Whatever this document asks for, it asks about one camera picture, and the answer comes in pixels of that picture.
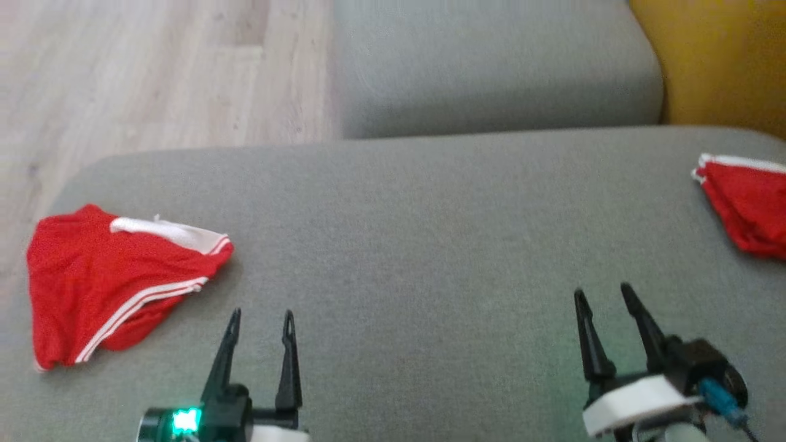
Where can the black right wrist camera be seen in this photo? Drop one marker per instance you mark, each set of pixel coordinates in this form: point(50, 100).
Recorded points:
point(706, 362)

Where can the grey fabric sofa block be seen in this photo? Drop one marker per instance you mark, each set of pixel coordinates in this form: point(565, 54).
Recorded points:
point(491, 67)

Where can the yellow sofa section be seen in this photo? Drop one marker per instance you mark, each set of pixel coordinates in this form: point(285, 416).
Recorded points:
point(718, 61)

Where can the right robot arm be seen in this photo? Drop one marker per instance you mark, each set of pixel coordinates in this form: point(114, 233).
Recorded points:
point(683, 434)

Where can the red and white striped shirt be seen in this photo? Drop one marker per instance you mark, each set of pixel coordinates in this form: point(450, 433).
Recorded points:
point(749, 209)

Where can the grey fabric sofa seat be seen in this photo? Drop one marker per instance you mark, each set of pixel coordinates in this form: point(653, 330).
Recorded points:
point(430, 245)

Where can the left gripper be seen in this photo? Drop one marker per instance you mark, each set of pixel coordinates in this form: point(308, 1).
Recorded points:
point(230, 417)

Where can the red shorts with white trim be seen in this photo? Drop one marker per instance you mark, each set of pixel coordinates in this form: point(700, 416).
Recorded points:
point(92, 282)

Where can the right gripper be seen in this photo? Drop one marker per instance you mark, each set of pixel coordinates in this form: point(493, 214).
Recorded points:
point(632, 402)

